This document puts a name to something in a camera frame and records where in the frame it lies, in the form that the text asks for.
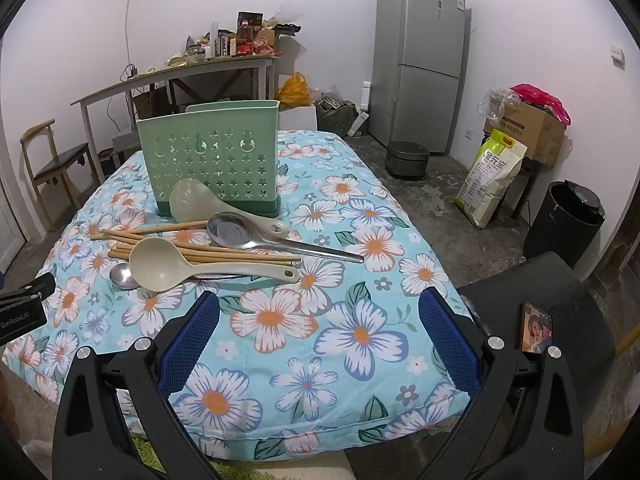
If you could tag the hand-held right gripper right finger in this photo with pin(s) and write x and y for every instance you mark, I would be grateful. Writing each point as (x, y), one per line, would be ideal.
(450, 345)

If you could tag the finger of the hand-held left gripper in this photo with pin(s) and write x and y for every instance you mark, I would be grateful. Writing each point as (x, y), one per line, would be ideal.
(35, 287)

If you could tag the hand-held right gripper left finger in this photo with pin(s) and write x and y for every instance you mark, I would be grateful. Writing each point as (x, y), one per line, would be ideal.
(190, 345)

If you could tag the small metal spoon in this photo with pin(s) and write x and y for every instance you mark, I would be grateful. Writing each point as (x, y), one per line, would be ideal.
(122, 276)

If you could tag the beige plastic ladle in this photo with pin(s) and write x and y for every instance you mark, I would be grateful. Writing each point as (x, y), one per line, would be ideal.
(155, 262)

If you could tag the bunch of wooden chopsticks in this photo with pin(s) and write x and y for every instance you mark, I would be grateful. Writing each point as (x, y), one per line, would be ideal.
(125, 238)

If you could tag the large metal spoon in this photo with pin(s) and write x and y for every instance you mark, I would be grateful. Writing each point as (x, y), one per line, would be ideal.
(230, 232)

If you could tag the translucent white rice spoon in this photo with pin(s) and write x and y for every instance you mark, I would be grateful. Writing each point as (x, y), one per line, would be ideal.
(190, 200)

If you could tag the green star-hole utensil holder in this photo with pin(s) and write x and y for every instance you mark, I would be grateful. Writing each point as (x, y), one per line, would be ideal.
(210, 170)

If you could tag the white panel door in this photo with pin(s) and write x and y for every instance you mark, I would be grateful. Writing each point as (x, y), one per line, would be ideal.
(9, 230)

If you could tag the smartphone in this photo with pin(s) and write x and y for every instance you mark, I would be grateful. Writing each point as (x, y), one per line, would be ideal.
(536, 327)

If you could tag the floral teal blanket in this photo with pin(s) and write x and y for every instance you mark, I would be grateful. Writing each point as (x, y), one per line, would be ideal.
(350, 280)

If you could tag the wooden chair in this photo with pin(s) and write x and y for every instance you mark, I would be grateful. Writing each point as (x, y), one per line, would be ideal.
(55, 160)

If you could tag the small low stool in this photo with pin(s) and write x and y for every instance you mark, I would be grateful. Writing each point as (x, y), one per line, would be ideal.
(117, 150)

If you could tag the black trash bin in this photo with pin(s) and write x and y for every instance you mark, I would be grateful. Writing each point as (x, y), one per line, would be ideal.
(565, 225)

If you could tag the white yellow rice bag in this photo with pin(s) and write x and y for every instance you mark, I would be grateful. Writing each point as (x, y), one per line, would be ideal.
(487, 180)

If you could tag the small black side table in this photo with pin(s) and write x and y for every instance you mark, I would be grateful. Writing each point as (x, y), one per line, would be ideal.
(527, 185)

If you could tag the dark grey rice cooker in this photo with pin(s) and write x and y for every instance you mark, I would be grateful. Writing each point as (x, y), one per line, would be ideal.
(407, 157)

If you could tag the large cardboard box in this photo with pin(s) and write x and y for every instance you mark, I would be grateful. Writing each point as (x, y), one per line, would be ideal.
(530, 130)

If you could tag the clear plastic bag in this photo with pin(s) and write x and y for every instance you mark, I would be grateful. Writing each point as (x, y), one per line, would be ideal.
(495, 102)

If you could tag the white box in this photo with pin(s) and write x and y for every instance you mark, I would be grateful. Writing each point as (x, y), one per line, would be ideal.
(297, 117)

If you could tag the dark green bag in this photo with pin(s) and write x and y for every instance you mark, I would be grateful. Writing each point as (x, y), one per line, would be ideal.
(337, 117)

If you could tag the white upright appliance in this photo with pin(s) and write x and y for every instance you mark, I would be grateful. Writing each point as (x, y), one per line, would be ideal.
(364, 105)

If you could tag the pink plastic bag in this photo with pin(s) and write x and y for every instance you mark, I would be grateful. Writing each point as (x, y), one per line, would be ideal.
(542, 97)

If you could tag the yellow plastic bag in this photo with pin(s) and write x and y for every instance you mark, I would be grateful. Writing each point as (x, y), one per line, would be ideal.
(292, 90)

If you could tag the long wooden side table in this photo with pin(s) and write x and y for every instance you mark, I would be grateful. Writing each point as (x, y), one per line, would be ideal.
(200, 66)

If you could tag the silver refrigerator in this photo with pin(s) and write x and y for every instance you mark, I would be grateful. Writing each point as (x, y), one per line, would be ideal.
(420, 60)

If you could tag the red drink bottle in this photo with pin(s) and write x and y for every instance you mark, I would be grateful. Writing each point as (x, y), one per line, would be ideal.
(245, 40)

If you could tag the small brown cardboard box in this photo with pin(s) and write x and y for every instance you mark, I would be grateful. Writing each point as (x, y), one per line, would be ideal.
(267, 37)

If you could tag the wall socket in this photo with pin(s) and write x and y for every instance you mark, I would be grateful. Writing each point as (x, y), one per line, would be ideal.
(468, 133)

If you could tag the white wall switch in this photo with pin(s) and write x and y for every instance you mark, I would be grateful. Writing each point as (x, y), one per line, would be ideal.
(618, 55)

